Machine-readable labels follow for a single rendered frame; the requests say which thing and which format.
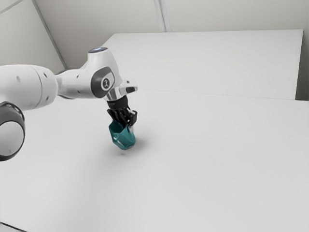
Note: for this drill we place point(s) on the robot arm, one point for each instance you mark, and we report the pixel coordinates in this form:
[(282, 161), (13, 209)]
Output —
[(72, 82)]

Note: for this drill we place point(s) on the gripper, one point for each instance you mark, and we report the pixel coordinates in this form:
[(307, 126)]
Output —
[(120, 110)]

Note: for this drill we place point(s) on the teal faceted mug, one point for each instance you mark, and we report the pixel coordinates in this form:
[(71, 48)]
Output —
[(122, 136)]

